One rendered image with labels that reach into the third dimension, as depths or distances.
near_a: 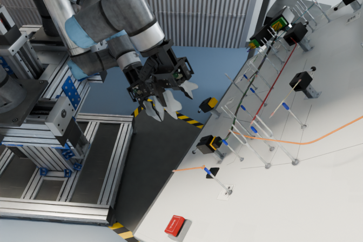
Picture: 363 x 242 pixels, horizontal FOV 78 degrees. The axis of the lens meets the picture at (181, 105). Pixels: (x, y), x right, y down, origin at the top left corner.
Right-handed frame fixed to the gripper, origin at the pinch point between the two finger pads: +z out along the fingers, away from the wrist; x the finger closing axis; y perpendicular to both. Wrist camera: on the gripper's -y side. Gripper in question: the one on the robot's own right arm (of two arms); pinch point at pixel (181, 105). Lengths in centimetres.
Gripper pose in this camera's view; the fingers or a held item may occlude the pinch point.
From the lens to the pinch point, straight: 65.5
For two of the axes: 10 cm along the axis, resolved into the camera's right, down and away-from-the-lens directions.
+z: 4.3, 7.4, 5.1
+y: 7.3, 0.4, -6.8
